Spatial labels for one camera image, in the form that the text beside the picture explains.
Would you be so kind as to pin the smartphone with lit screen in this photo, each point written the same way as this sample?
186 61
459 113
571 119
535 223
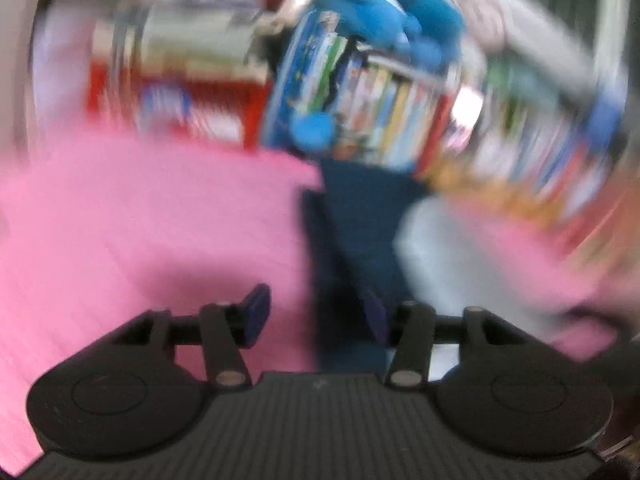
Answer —
467 106

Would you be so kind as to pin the blue plush ball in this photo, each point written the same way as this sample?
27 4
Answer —
313 133

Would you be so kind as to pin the row of books right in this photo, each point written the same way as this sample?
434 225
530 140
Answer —
532 155

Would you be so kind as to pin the row of books left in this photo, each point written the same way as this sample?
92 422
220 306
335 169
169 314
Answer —
382 105

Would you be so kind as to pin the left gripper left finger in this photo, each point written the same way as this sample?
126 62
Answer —
227 329

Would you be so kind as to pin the row of books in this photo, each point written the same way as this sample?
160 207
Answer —
382 105
532 155

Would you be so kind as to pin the pink bunny pattern blanket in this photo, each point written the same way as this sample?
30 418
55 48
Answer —
105 227

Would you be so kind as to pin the blue whale plush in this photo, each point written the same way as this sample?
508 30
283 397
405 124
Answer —
427 33

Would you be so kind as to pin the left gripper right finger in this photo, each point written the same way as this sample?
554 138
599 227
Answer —
410 331

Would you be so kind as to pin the white and navy jacket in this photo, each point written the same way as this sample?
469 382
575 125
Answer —
378 239

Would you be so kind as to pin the round blue tag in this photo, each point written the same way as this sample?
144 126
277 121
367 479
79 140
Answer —
163 107

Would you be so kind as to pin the red plastic crate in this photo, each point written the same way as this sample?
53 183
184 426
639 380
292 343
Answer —
218 111

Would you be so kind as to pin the stack of papers and books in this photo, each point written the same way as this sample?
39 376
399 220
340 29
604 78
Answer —
196 42

